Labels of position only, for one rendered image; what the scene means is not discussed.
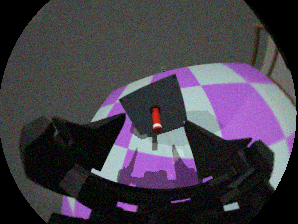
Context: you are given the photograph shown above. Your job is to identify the red peg with white band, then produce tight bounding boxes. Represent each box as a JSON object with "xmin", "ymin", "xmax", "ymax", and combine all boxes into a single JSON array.
[{"xmin": 153, "ymin": 107, "xmax": 162, "ymax": 133}]

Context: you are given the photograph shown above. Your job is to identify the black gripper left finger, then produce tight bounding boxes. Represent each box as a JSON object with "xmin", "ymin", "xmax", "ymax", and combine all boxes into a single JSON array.
[{"xmin": 52, "ymin": 113, "xmax": 126, "ymax": 172}]

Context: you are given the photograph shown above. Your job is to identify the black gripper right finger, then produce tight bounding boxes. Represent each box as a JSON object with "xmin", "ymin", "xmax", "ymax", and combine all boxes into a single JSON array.
[{"xmin": 184, "ymin": 120, "xmax": 253, "ymax": 179}]

